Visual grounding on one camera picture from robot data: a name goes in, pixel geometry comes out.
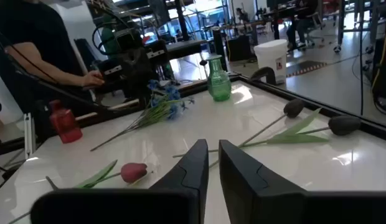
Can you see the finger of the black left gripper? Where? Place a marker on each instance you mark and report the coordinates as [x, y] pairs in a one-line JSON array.
[[154, 54], [115, 71]]

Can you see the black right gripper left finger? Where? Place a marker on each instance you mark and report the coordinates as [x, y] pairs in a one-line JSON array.
[[180, 199]]

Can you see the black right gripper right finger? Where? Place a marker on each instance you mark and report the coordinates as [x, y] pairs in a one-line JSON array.
[[258, 199]]

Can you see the red artificial tulip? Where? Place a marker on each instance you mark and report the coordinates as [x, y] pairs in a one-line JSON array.
[[134, 172]]

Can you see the blue artificial flower bunch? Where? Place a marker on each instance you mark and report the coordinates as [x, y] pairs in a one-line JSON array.
[[162, 109]]

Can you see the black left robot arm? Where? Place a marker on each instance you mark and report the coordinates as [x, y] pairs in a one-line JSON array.
[[140, 96]]

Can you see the green glass vase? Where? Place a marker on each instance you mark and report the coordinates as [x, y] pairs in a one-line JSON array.
[[218, 84]]

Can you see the red glass vase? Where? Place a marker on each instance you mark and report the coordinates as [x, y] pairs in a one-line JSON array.
[[65, 127]]

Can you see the black desk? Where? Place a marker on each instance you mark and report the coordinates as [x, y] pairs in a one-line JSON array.
[[183, 48]]

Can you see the person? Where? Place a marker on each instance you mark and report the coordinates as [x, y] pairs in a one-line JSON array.
[[40, 31], [302, 25]]

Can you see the black box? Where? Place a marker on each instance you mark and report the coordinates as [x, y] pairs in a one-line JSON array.
[[239, 48]]

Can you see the white plastic bin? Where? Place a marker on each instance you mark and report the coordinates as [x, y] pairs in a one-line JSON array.
[[271, 56]]

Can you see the black cylindrical post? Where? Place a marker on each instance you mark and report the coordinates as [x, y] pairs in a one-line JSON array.
[[219, 46]]

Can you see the white metal bracket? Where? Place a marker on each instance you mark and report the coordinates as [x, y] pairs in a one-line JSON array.
[[29, 137]]

